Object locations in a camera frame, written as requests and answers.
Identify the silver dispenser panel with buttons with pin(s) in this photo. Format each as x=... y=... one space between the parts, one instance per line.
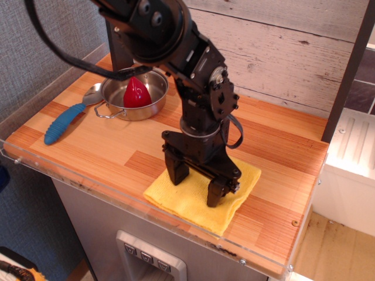
x=143 y=261

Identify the grey toy fridge cabinet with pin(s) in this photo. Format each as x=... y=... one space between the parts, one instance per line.
x=96 y=223

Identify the dark left frame post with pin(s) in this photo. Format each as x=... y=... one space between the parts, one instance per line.
x=120 y=55

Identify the dark frame post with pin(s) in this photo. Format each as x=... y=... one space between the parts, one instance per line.
x=356 y=56
x=120 y=55

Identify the small steel pot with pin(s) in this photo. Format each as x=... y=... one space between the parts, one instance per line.
x=112 y=92

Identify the red plastic pepper toy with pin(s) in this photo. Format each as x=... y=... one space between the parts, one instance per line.
x=136 y=95

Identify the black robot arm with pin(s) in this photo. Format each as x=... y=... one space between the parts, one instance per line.
x=162 y=34

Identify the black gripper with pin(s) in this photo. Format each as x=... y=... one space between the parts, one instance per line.
x=205 y=154

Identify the blue handled metal spoon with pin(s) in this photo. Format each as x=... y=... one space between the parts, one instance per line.
x=58 y=127

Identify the dark right frame post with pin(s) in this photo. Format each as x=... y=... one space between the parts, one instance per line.
x=356 y=56

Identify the yellow object bottom left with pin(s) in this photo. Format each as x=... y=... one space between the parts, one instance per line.
x=13 y=271

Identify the yellow cloth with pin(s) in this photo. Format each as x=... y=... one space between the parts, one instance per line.
x=188 y=200

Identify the clear acrylic table guard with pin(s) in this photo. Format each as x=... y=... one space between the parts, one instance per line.
x=264 y=230

